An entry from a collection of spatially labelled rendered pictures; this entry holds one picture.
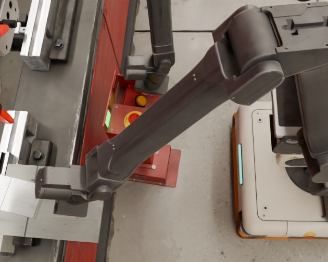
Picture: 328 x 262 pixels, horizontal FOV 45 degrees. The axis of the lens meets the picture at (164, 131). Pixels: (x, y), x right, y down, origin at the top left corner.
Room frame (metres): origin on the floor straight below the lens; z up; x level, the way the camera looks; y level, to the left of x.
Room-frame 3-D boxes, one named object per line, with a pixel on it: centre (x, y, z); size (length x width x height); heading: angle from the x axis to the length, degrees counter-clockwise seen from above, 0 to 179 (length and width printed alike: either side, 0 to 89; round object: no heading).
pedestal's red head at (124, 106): (0.50, 0.09, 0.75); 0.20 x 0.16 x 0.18; 167
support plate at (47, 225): (0.18, 0.30, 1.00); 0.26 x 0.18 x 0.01; 81
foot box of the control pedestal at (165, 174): (0.50, 0.06, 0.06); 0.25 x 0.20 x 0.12; 77
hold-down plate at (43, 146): (0.23, 0.38, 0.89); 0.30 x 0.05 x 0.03; 171
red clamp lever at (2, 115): (0.34, 0.36, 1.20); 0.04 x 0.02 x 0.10; 81
